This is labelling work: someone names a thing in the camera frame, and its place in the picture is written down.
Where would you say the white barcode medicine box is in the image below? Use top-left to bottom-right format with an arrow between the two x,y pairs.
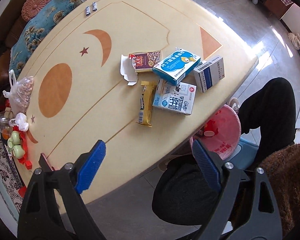
193,55 -> 225,93

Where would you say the blue floral cushion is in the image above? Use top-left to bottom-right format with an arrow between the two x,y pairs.
9,0 -> 85,77

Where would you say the pink round pillow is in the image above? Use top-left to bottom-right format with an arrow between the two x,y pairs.
21,0 -> 51,22

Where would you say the open maroon snack box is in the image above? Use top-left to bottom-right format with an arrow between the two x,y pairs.
120,50 -> 162,86

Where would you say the green white toy on red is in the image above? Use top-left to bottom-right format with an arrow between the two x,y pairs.
7,128 -> 32,170

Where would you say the silver candy wrapper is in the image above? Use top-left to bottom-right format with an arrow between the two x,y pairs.
85,6 -> 91,16
92,2 -> 97,11

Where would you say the floral patterned cloth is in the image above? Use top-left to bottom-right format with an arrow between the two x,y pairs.
0,134 -> 23,211

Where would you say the plastic bag of peanuts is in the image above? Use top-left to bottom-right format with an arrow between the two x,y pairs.
2,69 -> 34,115

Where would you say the yellow snack bar wrapper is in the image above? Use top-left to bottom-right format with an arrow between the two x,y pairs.
137,81 -> 157,127

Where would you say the pink smartphone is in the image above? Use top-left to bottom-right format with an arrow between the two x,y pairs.
38,153 -> 55,172

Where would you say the glass jar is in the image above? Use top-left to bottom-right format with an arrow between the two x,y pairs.
0,111 -> 13,130

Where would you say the pink lined trash bin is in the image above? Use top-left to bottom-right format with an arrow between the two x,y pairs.
189,105 -> 241,160

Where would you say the small white knotted bag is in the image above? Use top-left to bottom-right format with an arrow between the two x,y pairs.
8,113 -> 29,132

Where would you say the person's black trouser leg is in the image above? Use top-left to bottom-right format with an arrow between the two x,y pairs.
152,77 -> 296,226

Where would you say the blue cartoon medicine box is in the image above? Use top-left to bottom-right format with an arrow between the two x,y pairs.
152,48 -> 201,86

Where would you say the white blue milk carton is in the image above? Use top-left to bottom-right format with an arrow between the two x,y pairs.
153,79 -> 197,115

